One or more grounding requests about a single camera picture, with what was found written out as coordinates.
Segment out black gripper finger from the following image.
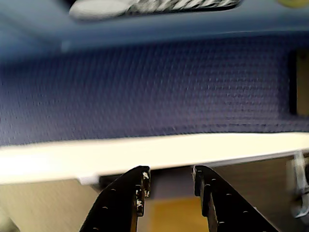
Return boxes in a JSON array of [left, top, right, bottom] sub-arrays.
[[192, 165, 279, 232], [79, 165, 152, 232]]

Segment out gold dishwasher door handle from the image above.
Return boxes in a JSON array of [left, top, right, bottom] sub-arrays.
[[277, 0, 309, 8]]

